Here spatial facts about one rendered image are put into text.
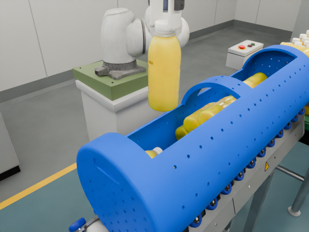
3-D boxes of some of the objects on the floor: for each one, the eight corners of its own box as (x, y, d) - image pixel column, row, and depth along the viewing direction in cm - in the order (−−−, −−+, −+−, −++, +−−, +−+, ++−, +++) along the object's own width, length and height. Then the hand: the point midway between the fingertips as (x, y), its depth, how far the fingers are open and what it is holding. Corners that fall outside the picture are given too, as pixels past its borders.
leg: (237, 243, 166) (259, 170, 131) (242, 237, 169) (265, 165, 135) (246, 250, 162) (271, 176, 128) (250, 243, 166) (276, 170, 131)
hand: (165, 9), depth 49 cm, fingers closed on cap, 4 cm apart
